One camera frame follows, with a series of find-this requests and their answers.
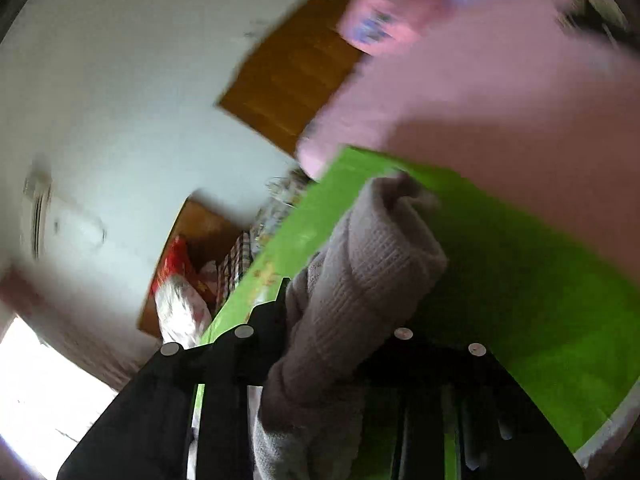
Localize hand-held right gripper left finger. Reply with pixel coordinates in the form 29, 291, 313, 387
56, 277, 296, 480

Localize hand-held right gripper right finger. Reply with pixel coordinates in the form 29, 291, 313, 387
360, 327, 587, 480

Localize lilac pants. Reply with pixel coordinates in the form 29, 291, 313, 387
252, 174, 449, 480

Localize plaid bed sheet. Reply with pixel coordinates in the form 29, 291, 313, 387
214, 230, 267, 312

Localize white pink patterned quilt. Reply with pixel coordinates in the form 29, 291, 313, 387
154, 274, 214, 351

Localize red embroidered pillow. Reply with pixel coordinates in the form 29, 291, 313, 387
151, 236, 217, 302

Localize small wooden headboard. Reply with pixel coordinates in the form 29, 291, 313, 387
137, 196, 251, 342

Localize nightstand with printed cloth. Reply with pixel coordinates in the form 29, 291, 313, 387
249, 169, 312, 242

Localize green printed mat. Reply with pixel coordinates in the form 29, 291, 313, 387
192, 145, 640, 480

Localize patterned reddish curtain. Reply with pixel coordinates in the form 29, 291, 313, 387
0, 264, 147, 392

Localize large wooden headboard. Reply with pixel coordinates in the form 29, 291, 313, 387
216, 0, 396, 159

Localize white air conditioner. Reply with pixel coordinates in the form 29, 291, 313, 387
21, 169, 54, 262

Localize pink bed sheet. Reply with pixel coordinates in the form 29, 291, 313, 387
297, 0, 640, 281

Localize pink folded quilt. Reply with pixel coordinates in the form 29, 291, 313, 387
337, 0, 451, 56

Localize black floral garment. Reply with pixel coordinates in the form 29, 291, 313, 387
554, 0, 632, 43

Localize air conditioner power cable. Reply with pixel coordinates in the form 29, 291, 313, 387
50, 199, 109, 257

